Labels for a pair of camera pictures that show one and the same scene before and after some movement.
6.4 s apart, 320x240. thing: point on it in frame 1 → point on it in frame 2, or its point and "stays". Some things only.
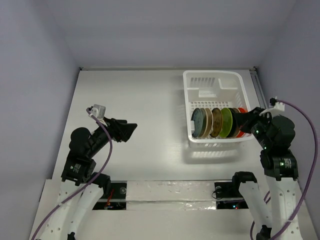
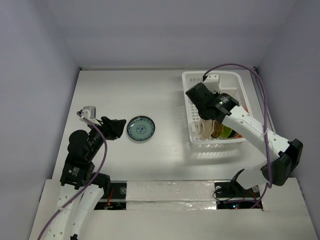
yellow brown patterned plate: (217, 122) stays
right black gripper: (253, 120) → (203, 113)
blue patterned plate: (196, 116) → (141, 128)
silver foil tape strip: (170, 195) stays
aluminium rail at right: (257, 87) stays
